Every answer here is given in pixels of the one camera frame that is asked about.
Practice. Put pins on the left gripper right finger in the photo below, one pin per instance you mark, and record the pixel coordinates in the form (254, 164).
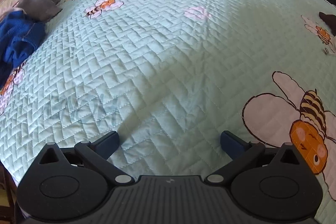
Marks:
(243, 155)

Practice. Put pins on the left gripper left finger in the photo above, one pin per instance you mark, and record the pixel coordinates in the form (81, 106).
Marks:
(95, 157)

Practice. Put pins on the maroon and grey sweatshirt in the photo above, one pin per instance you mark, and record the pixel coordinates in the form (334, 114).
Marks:
(330, 21)

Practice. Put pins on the mint quilted bee bedspread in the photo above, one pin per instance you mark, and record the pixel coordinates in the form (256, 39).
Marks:
(169, 76)

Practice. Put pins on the blue garment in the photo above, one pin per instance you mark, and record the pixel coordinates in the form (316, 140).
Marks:
(20, 37)

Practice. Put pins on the grey garment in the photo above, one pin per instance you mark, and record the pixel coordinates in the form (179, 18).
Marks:
(40, 10)

